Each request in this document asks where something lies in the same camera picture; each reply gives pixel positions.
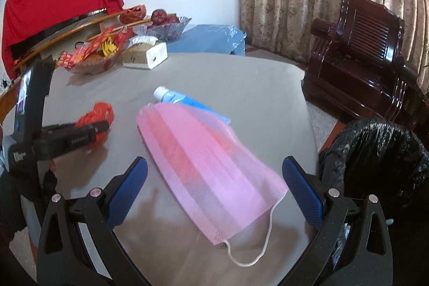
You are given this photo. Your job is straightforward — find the pink face mask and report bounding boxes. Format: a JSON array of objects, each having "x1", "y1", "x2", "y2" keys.
[{"x1": 136, "y1": 103, "x2": 289, "y2": 268}]

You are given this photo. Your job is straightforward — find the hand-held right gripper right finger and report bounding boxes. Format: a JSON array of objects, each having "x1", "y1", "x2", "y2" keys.
[{"x1": 282, "y1": 155, "x2": 393, "y2": 286}]

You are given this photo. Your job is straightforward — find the cream tissue box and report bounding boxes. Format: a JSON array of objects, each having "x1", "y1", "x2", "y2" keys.
[{"x1": 122, "y1": 36, "x2": 168, "y2": 69}]

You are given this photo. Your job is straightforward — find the red woven basket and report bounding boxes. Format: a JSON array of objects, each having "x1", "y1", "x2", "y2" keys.
[{"x1": 121, "y1": 5, "x2": 148, "y2": 22}]

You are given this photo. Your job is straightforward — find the glass bowl of candy packets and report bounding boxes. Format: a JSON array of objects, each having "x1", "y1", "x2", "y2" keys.
[{"x1": 55, "y1": 25, "x2": 135, "y2": 75}]

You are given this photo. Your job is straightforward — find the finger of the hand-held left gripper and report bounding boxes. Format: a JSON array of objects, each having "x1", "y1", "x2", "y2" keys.
[
  {"x1": 41, "y1": 120, "x2": 111, "y2": 159},
  {"x1": 15, "y1": 60, "x2": 56, "y2": 153}
]

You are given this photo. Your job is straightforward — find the glass fruit bowl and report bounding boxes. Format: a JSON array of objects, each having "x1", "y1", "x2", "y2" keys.
[{"x1": 134, "y1": 16, "x2": 192, "y2": 42}]

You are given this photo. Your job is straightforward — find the black-lined trash bin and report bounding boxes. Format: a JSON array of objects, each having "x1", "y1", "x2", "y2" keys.
[{"x1": 318, "y1": 117, "x2": 429, "y2": 286}]

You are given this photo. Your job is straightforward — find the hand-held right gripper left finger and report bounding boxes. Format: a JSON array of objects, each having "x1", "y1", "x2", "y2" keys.
[{"x1": 36, "y1": 156, "x2": 149, "y2": 286}]

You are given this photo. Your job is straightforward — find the white and blue tube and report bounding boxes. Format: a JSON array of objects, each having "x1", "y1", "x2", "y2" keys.
[{"x1": 153, "y1": 86, "x2": 232, "y2": 125}]

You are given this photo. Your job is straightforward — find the orange mesh net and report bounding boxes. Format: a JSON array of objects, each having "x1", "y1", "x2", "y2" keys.
[{"x1": 74, "y1": 102, "x2": 115, "y2": 147}]

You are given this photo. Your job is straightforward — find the dark wooden armchair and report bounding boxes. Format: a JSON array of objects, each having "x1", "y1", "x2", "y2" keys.
[{"x1": 302, "y1": 0, "x2": 429, "y2": 129}]

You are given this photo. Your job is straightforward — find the blue tablecloth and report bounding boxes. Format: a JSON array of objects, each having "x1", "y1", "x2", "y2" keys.
[{"x1": 167, "y1": 24, "x2": 247, "y2": 56}]

